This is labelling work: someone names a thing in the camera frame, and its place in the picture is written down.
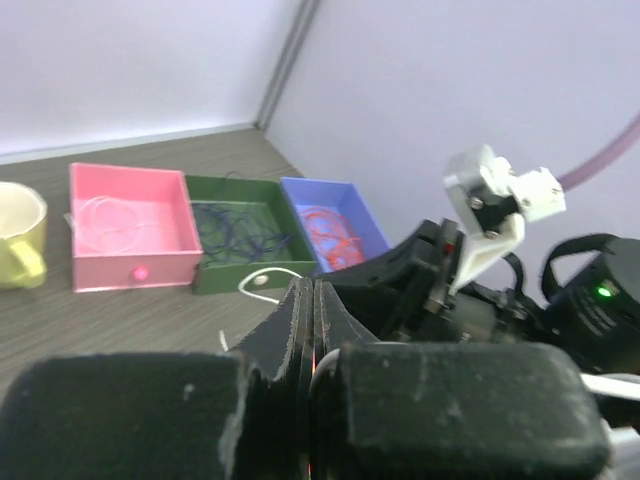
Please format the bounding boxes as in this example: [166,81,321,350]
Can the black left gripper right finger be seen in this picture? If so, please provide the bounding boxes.
[308,279,612,480]

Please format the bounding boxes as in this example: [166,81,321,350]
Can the yellow mug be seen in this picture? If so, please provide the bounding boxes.
[1,181,48,290]

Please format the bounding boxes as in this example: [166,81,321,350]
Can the orange cable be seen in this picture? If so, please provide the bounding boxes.
[299,207,366,271]

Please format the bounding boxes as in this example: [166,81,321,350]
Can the purple cable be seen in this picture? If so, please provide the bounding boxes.
[192,172,291,264]

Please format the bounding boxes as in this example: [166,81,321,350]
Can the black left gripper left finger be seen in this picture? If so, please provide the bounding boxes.
[1,279,313,479]

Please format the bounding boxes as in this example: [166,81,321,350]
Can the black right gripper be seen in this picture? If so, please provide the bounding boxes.
[315,219,545,343]

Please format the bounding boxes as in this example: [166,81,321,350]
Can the green drawer box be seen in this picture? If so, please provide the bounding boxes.
[185,172,317,295]

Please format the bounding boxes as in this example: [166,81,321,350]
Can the pink drawer box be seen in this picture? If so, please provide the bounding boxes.
[68,163,203,293]

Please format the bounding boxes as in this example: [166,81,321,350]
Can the blue drawer box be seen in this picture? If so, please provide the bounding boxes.
[280,177,390,273]

